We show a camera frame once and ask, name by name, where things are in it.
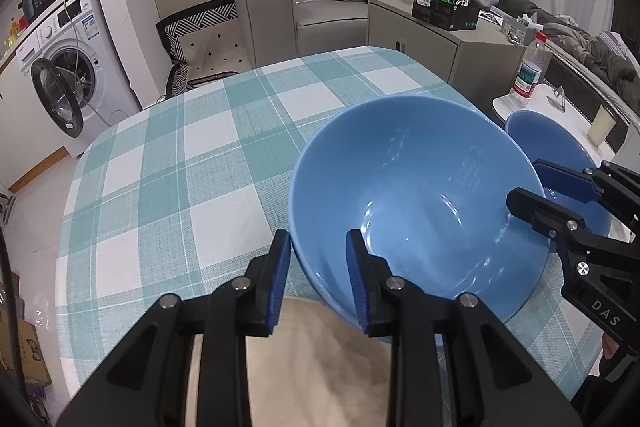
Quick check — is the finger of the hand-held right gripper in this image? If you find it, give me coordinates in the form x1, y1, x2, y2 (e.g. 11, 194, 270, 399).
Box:
531, 159, 640, 229
506, 187, 609, 256

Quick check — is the yellow toy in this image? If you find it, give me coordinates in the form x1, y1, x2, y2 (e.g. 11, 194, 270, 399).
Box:
4, 19, 26, 50

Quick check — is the patterned floor cushion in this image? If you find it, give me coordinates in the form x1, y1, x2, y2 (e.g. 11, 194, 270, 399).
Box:
154, 0, 251, 98

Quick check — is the grey side cabinet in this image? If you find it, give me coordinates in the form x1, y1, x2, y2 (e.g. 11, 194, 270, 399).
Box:
367, 0, 526, 118

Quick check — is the large blue bowl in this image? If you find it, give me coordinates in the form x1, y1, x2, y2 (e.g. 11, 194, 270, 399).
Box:
288, 96, 551, 343

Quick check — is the tissue box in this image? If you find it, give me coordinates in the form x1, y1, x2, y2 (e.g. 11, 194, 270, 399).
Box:
500, 14, 544, 46

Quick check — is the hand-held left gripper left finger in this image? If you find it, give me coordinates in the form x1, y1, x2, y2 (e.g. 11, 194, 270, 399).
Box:
57, 228, 292, 427

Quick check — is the teal checkered tablecloth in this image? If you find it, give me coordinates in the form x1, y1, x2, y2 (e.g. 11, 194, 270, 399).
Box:
54, 46, 608, 408

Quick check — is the brown cardboard box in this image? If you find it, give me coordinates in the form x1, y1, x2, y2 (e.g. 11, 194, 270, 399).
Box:
0, 307, 52, 389

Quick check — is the beige diamond print cushion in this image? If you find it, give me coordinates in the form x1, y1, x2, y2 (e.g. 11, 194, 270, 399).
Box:
180, 19, 251, 82

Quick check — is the black white striped pillow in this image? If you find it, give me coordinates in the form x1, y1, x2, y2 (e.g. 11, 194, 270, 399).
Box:
162, 3, 240, 58

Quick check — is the white washing machine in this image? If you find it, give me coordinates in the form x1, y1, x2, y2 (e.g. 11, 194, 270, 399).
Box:
15, 0, 143, 158

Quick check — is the round white side table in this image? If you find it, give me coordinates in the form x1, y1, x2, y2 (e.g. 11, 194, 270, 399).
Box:
492, 82, 640, 168

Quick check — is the cream plate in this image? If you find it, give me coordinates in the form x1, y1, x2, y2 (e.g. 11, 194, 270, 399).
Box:
187, 297, 396, 427

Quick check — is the black box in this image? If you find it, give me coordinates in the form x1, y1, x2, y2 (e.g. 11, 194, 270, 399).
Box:
412, 0, 482, 32

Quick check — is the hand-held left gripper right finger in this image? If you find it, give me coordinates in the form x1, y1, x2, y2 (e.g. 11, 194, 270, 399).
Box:
346, 229, 586, 427

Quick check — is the grey blanket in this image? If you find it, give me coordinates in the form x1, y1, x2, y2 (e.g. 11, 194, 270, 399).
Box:
480, 0, 640, 108

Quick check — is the cream cup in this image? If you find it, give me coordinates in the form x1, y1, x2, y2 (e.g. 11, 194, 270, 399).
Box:
586, 104, 615, 146

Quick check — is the clear water bottle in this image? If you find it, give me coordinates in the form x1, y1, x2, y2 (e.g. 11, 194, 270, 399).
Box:
509, 31, 551, 108

